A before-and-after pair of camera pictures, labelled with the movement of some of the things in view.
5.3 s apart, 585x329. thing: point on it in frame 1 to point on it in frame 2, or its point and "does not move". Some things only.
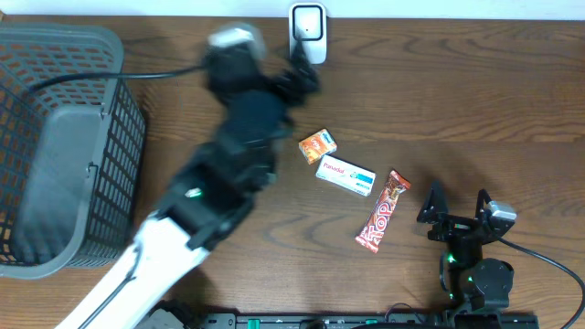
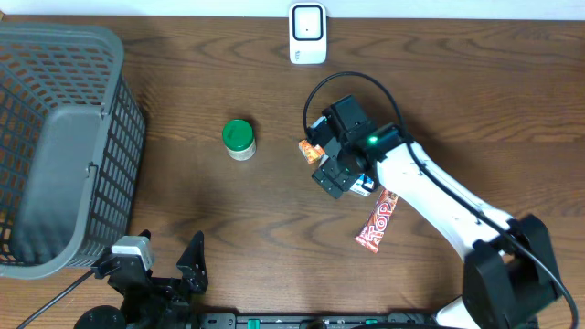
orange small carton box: [317, 144] does not move
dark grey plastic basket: [72, 151] does not move
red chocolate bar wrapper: [379, 216] does not move
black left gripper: [281, 81] to [194, 281]
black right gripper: [461, 225] to [328, 173]
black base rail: [442, 320] does not move
